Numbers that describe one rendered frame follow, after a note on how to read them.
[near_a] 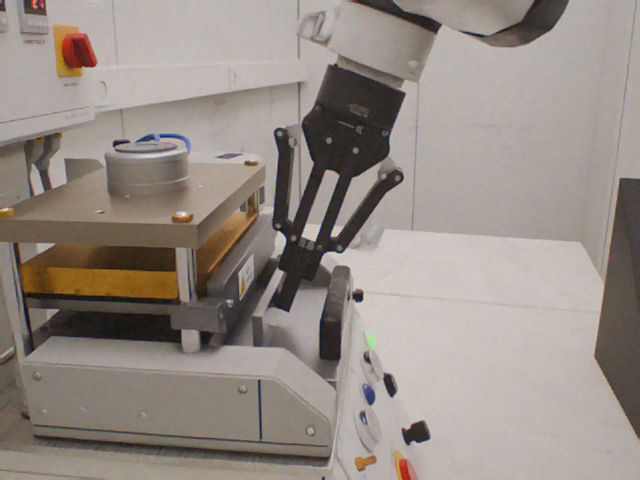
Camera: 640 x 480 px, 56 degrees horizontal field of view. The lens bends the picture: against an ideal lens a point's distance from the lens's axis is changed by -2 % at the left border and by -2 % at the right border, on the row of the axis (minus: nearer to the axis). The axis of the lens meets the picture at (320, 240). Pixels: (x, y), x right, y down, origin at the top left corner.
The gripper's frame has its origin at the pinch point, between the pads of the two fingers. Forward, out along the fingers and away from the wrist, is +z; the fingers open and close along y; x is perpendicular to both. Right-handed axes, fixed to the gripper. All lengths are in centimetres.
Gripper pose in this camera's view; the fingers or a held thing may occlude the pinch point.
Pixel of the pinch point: (295, 274)
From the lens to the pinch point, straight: 60.8
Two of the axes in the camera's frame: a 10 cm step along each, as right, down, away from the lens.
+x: 1.0, -2.9, 9.5
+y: 9.4, 3.5, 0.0
